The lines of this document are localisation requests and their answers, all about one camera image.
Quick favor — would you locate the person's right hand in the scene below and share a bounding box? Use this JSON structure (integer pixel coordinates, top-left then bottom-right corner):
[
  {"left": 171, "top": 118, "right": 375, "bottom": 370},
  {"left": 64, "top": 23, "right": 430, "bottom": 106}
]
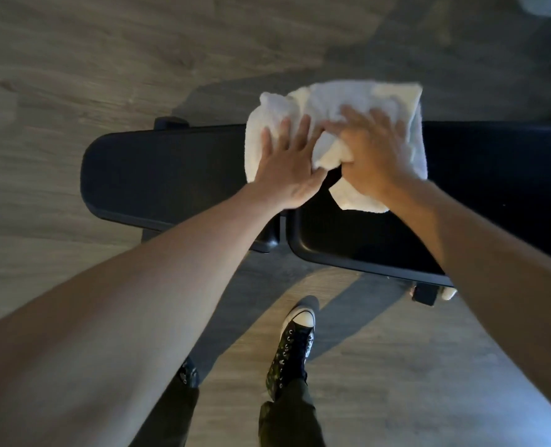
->
[{"left": 321, "top": 104, "right": 428, "bottom": 206}]

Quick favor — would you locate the person's left hand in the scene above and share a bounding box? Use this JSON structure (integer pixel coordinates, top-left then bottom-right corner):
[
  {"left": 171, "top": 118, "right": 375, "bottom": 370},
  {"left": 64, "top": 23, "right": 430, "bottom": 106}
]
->
[{"left": 247, "top": 114, "right": 328, "bottom": 212}]

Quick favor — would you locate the white terry towel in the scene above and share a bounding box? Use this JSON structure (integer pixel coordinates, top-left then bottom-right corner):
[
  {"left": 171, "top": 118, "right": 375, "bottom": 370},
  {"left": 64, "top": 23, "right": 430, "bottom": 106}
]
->
[{"left": 245, "top": 79, "right": 429, "bottom": 214}]

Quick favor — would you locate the person's left forearm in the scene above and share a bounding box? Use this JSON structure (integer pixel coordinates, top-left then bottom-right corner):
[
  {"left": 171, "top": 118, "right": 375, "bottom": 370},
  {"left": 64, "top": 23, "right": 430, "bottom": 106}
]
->
[{"left": 0, "top": 183, "right": 282, "bottom": 447}]

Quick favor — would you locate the person's right forearm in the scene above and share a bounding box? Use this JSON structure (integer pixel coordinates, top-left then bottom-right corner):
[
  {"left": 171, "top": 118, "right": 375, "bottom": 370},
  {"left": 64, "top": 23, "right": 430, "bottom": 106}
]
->
[{"left": 387, "top": 179, "right": 551, "bottom": 426}]

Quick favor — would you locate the black bench seat pad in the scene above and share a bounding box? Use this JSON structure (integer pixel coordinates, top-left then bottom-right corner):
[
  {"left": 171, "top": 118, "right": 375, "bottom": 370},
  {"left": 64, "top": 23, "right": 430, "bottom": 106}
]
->
[{"left": 81, "top": 124, "right": 281, "bottom": 254}]

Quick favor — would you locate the black bench back pad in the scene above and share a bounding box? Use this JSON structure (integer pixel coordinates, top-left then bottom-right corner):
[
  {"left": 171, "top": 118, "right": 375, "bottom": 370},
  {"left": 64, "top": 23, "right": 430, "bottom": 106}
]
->
[{"left": 287, "top": 121, "right": 551, "bottom": 287}]

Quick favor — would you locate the black canvas right sneaker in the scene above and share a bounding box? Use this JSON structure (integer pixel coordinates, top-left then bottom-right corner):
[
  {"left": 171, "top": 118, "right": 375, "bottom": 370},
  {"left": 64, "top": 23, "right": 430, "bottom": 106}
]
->
[{"left": 266, "top": 305, "right": 317, "bottom": 402}]

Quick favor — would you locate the black canvas sneaker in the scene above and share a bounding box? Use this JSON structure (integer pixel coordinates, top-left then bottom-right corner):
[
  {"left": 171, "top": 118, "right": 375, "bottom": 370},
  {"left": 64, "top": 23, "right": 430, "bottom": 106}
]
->
[
  {"left": 266, "top": 305, "right": 317, "bottom": 402},
  {"left": 178, "top": 357, "right": 200, "bottom": 390}
]

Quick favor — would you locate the black canvas left sneaker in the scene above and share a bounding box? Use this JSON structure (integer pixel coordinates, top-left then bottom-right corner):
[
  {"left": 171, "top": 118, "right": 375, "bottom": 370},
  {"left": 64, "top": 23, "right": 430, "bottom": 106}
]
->
[{"left": 178, "top": 357, "right": 200, "bottom": 390}]

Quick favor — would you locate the dark green right trouser leg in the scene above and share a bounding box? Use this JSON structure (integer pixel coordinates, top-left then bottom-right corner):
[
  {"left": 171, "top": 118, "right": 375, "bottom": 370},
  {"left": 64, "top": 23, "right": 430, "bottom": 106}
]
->
[{"left": 258, "top": 379, "right": 326, "bottom": 447}]

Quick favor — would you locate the black bench frame foot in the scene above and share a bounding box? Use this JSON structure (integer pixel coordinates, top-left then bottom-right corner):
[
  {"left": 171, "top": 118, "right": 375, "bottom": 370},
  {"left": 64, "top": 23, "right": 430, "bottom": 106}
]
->
[
  {"left": 153, "top": 116, "right": 190, "bottom": 132},
  {"left": 412, "top": 282, "right": 439, "bottom": 307}
]

